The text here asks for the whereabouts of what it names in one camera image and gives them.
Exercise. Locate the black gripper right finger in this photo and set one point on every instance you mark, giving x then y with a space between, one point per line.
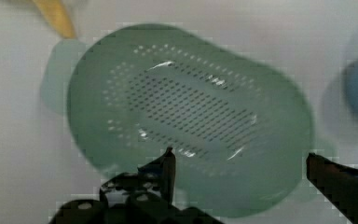
338 183

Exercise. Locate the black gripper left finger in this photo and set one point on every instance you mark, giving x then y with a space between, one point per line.
157 177

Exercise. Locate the yellow banana peel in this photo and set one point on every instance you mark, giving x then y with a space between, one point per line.
56 15

